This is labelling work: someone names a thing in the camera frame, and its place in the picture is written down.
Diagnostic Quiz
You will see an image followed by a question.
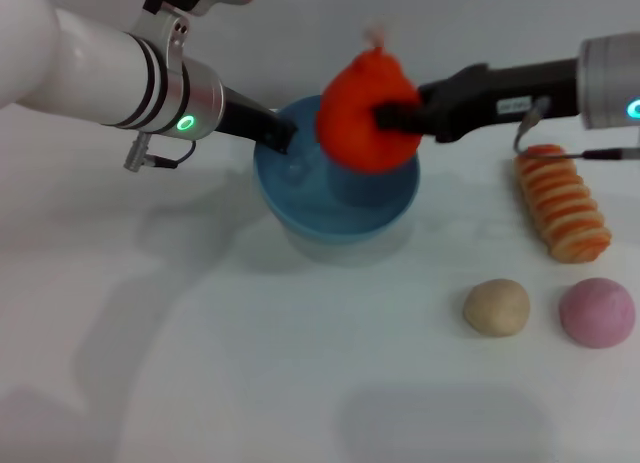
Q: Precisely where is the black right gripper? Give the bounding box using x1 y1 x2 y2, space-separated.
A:
373 57 582 145

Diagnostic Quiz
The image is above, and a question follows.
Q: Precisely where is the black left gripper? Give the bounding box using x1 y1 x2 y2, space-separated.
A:
213 84 301 156

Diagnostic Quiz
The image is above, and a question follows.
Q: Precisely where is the orange toy fruit with stem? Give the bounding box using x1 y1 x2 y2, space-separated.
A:
315 41 425 177

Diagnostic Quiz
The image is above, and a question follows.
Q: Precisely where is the blue bowl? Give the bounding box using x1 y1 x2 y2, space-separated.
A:
252 94 422 250

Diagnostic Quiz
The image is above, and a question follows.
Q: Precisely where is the orange striped bread roll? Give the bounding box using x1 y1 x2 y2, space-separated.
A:
515 143 613 264

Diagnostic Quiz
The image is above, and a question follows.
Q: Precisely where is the beige round bun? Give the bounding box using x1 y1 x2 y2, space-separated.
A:
462 278 531 338

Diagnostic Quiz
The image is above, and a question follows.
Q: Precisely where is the pink round bun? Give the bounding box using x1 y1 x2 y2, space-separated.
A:
558 277 637 349

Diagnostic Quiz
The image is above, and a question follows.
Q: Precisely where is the right arm cable with plug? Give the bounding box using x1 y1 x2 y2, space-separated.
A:
513 96 640 162

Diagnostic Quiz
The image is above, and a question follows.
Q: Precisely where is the arm cable with plug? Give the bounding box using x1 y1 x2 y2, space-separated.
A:
513 96 640 162
123 134 198 174

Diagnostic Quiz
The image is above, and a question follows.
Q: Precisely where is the left arm cable with plug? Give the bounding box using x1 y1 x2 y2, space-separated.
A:
123 134 198 174

